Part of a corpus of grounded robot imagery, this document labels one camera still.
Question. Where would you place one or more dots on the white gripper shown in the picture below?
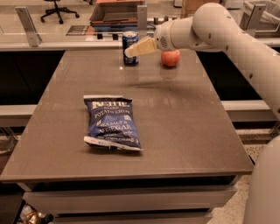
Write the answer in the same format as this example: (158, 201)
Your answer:
(162, 38)

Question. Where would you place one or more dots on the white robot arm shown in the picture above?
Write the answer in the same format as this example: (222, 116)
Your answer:
(212, 27)

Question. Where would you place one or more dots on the red apple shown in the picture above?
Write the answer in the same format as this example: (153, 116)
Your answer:
(170, 58)

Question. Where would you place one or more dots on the open grey storage tray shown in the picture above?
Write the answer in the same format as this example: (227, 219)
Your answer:
(114, 12)

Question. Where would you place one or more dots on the cardboard box with label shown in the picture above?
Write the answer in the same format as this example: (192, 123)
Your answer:
(190, 6)

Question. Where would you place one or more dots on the blue kettle chips bag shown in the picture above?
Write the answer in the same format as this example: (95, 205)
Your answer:
(111, 123)

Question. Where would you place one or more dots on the black office chair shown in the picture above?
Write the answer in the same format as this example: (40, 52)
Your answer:
(58, 10)

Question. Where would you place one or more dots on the right metal railing post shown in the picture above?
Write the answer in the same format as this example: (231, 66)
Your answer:
(249, 23)

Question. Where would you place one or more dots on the left metal railing post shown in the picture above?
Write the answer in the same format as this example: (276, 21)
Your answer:
(30, 30)

